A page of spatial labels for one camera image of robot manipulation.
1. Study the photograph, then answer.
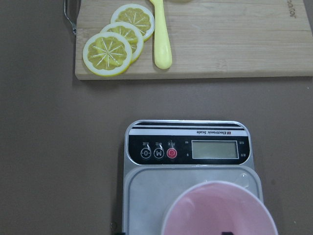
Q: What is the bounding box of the silver electronic kitchen scale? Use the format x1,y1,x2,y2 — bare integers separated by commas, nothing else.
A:
122,120,263,235

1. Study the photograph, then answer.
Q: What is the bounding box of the yellow plastic knife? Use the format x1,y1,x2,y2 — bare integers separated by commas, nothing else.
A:
151,0,172,70

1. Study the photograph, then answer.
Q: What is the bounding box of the bamboo cutting board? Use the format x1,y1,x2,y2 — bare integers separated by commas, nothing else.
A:
74,0,313,81

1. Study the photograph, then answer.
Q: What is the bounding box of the lemon slice middle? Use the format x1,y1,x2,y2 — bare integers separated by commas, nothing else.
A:
101,22,144,64

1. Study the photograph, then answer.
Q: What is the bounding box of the lemon slice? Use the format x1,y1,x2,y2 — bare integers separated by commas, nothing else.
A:
83,32,133,77
101,22,144,64
111,3,155,41

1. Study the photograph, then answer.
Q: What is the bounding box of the lemon slice front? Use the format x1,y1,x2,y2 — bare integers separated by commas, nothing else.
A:
83,32,133,77

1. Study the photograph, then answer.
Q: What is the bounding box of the lemon slice back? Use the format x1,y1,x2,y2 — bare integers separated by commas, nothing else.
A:
111,3,155,41

